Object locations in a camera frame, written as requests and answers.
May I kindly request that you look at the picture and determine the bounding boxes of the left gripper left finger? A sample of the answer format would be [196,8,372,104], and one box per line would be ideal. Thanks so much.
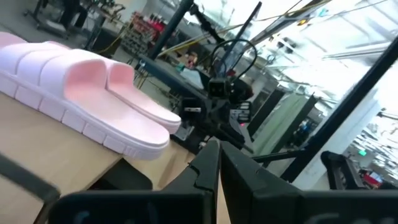
[48,139,221,224]

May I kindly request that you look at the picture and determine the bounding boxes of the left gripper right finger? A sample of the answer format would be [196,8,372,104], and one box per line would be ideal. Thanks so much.
[221,141,398,224]

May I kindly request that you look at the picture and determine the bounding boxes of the grey side desk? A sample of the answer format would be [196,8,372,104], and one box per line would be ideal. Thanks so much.
[136,54,212,100]

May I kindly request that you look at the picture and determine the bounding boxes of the black pole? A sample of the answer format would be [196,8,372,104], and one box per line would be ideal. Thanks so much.
[147,0,195,60]

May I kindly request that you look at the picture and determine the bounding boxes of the storage rack with red items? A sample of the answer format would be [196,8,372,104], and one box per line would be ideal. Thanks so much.
[119,11,167,58]

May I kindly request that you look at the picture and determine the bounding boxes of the person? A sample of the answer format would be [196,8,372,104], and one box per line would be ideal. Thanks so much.
[58,0,88,30]

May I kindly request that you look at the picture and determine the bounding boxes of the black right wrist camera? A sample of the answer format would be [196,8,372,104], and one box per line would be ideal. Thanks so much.
[208,77,231,98]

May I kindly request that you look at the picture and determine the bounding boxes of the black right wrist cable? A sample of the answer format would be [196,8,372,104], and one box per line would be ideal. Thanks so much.
[211,39,258,82]

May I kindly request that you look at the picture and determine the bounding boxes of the black metal rig frame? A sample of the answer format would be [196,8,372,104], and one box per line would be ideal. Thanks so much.
[251,35,398,191]

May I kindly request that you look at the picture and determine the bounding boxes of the wooden shelf with black frame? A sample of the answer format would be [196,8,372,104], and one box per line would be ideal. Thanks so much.
[0,91,125,224]

